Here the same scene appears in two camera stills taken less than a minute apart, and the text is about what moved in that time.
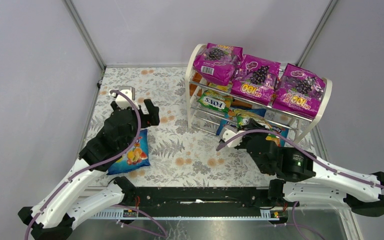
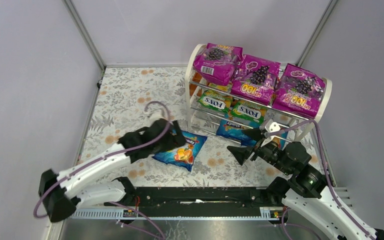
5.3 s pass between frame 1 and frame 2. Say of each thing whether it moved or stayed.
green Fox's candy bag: stayed
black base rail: stayed
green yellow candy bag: moved
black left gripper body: moved
